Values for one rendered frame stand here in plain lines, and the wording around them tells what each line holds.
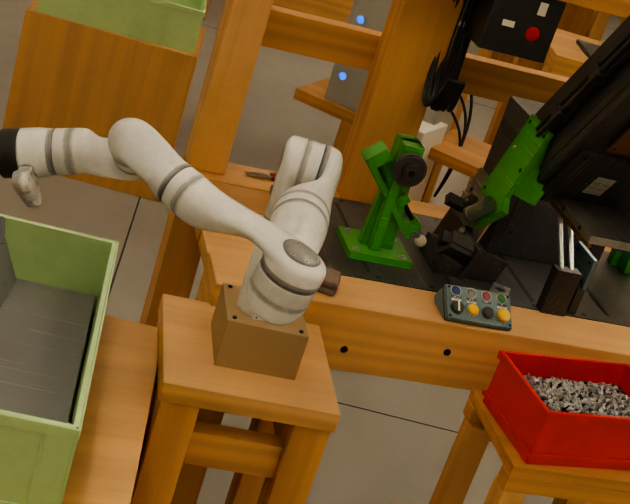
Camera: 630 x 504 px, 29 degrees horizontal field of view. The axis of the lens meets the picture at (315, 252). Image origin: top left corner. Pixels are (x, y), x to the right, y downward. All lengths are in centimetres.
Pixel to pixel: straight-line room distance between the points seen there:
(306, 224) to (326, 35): 113
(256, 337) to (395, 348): 43
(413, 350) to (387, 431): 135
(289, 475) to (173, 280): 93
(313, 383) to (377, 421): 166
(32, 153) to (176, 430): 59
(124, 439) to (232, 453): 25
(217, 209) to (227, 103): 112
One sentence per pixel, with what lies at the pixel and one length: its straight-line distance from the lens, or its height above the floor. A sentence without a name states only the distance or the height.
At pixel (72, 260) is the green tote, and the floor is 91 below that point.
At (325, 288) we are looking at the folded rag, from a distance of 241.
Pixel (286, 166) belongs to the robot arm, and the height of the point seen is 123.
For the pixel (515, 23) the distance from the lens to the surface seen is 281.
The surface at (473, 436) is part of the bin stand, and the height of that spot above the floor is 72.
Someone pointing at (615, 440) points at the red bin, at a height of 87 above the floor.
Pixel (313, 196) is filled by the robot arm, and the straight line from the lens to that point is 188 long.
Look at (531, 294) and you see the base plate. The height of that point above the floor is 90.
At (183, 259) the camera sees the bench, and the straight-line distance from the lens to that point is 298.
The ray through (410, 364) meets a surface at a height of 79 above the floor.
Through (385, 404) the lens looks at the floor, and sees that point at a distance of 396.
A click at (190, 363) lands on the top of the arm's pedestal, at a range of 215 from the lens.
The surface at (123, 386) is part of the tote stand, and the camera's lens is 215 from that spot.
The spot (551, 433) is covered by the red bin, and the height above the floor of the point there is 87.
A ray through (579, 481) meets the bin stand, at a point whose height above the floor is 79.
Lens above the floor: 193
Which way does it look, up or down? 24 degrees down
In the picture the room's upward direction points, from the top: 18 degrees clockwise
